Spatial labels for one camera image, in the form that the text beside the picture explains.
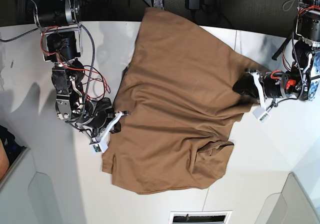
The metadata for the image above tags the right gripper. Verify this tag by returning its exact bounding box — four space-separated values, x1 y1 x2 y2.
73 108 129 143

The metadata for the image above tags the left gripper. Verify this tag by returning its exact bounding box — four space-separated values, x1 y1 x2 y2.
232 69 290 109

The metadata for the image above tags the brown t-shirt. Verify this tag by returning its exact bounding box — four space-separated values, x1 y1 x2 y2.
102 8 264 195

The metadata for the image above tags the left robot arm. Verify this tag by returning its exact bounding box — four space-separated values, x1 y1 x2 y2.
232 0 320 111

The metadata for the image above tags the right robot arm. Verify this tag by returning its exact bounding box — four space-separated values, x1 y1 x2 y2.
30 0 128 151

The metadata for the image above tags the grey bin left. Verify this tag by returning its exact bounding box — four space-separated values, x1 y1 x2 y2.
0 148 55 224

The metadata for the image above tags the grey bin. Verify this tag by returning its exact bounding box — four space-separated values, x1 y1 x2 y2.
0 148 55 224
255 172 320 224

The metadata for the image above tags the grey bin right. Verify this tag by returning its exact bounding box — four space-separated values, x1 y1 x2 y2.
255 172 320 224

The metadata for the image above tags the white floor vent grille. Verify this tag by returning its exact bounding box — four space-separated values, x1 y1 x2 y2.
169 210 233 224

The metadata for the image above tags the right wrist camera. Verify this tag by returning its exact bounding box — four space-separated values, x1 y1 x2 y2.
89 139 108 153

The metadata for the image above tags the grey coiled cable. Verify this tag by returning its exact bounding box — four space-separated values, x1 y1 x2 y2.
281 0 301 12

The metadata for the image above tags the aluminium frame post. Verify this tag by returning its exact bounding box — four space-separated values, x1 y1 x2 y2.
151 0 165 10

